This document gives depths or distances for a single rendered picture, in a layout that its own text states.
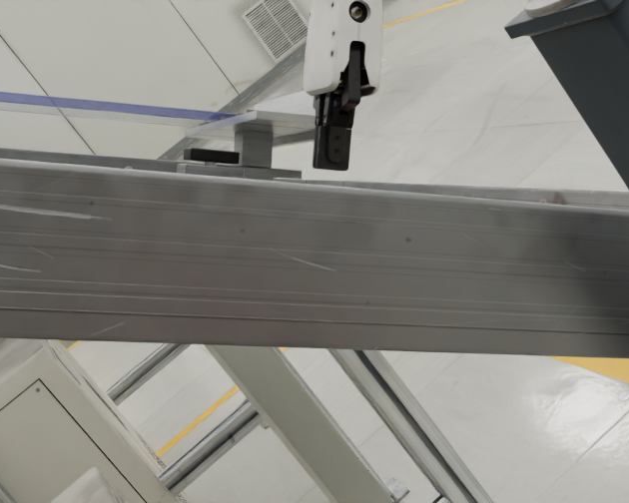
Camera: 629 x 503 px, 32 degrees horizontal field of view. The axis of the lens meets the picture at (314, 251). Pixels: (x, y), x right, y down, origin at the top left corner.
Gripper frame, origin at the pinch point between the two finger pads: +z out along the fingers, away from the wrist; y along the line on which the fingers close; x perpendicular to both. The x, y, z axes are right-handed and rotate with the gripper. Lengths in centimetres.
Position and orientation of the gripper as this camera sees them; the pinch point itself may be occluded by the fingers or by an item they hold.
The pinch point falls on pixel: (331, 149)
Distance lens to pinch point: 104.1
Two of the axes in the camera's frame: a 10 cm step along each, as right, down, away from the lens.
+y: -3.1, -0.7, 9.5
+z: -0.8, 10.0, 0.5
